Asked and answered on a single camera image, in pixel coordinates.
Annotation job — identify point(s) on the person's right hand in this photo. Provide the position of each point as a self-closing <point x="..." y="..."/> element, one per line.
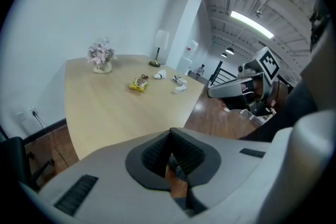
<point x="256" y="90"/>

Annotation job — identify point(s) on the beige wooden table edge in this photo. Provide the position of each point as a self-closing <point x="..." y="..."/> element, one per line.
<point x="105" y="112"/>

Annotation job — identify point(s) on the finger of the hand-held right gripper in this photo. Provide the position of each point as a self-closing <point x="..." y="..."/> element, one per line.
<point x="225" y="90"/>

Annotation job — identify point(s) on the white tissue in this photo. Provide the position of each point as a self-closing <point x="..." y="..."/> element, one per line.
<point x="160" y="74"/>

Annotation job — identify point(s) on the small ceiling fixture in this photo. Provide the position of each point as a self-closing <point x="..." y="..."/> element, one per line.
<point x="259" y="13"/>

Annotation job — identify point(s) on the black stair railing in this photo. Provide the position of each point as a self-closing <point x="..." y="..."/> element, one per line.
<point x="219" y="70"/>

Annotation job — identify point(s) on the pink flowers in white pot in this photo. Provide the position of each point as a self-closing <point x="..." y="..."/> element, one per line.
<point x="101" y="56"/>

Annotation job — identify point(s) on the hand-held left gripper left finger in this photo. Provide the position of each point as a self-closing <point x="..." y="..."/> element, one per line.
<point x="105" y="178"/>

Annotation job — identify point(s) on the white wall socket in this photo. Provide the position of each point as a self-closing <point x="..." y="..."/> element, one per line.
<point x="21" y="116"/>
<point x="32" y="110"/>

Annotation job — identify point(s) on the person's right forearm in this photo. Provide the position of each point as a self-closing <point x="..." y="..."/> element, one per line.
<point x="280" y="93"/>

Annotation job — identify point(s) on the small milk carton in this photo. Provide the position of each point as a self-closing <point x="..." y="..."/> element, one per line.
<point x="180" y="80"/>

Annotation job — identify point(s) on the yellow snack packet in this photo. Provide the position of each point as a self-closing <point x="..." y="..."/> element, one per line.
<point x="138" y="85"/>

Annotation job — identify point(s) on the black pendant lamp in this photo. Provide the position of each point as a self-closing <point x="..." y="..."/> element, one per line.
<point x="224" y="55"/>
<point x="230" y="51"/>

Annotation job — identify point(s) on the white shelf rack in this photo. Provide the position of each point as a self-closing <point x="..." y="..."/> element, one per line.
<point x="256" y="118"/>

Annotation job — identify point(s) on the long ceiling light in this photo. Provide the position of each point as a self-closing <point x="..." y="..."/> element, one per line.
<point x="252" y="24"/>

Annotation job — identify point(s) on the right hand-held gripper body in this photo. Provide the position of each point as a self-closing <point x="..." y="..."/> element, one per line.
<point x="267" y="63"/>

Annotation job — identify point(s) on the black office chair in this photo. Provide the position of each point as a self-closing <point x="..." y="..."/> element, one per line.
<point x="13" y="160"/>

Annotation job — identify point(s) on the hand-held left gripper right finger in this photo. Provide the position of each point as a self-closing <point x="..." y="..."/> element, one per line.
<point x="236" y="165"/>

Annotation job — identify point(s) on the white shade brass table lamp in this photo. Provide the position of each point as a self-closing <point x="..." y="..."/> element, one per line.
<point x="160" y="39"/>

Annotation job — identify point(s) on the white water dispenser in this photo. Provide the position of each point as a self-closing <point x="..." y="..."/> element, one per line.
<point x="185" y="65"/>

